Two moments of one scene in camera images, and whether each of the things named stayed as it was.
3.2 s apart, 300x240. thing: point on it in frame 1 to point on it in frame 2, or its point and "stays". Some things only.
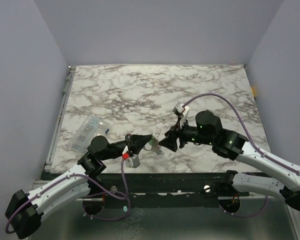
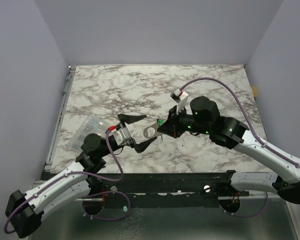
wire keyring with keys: x=155 y=147 to x=155 y=126
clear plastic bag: x=89 y=127 stays
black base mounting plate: x=168 y=190 stays
